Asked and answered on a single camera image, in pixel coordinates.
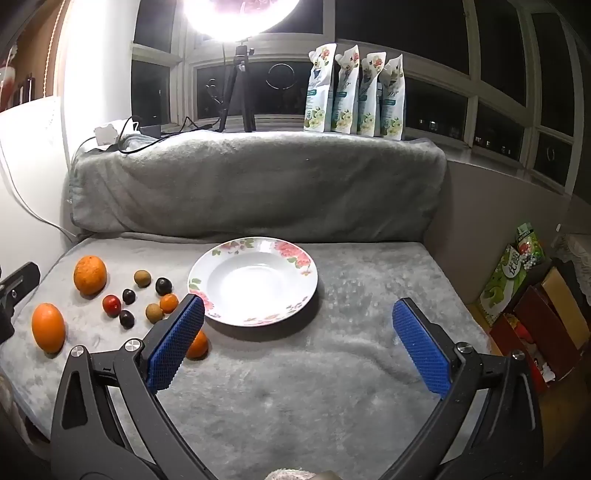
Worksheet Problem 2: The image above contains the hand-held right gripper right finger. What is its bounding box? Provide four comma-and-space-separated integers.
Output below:
379, 298, 544, 480

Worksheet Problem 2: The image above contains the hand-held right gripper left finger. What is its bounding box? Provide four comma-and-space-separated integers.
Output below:
50, 294, 218, 480

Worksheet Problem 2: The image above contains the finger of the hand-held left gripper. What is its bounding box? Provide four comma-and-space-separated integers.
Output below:
0, 262, 41, 320

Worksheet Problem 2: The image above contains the small mandarin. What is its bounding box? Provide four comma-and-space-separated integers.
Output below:
185, 329, 209, 360

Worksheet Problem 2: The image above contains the smooth oval orange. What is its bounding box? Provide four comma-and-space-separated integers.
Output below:
31, 302, 66, 354

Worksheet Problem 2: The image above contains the rough-skinned orange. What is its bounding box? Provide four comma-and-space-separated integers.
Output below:
73, 255, 108, 296

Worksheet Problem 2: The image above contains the floral white plate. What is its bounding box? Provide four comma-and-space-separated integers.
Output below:
187, 237, 319, 328

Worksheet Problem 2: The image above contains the red printed box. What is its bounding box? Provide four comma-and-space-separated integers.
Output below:
489, 314, 548, 395

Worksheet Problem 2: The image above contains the green carton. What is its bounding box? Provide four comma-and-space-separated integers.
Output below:
478, 244, 527, 324

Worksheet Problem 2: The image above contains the dark red carton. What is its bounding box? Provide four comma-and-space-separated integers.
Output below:
512, 284, 578, 381

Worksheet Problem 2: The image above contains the green snack packet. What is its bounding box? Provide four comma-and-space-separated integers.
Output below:
515, 223, 546, 268

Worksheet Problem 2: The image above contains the brown cardboard box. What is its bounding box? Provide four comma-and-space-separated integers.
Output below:
540, 267, 591, 352

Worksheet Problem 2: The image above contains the grey covered cushion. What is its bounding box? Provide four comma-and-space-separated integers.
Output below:
69, 130, 448, 243

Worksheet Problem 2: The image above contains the light folded cloth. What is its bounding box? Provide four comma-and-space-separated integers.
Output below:
121, 134, 155, 151

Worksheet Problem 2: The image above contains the red figurine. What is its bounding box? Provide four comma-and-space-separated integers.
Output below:
0, 44, 19, 112

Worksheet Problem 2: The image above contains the floral white refill pouch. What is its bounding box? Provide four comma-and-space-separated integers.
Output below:
303, 43, 337, 134
356, 52, 387, 138
379, 54, 406, 141
331, 45, 360, 136

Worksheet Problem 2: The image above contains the black tripod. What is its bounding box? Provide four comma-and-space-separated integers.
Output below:
217, 44, 257, 133

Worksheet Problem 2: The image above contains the white framed window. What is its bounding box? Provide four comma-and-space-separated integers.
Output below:
130, 0, 591, 204

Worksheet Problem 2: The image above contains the white cable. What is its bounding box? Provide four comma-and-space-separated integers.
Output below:
0, 134, 81, 241

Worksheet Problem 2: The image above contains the black power cable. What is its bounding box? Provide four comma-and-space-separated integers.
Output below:
117, 115, 222, 153

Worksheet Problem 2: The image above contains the bright ring light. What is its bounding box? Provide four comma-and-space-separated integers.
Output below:
182, 0, 301, 40

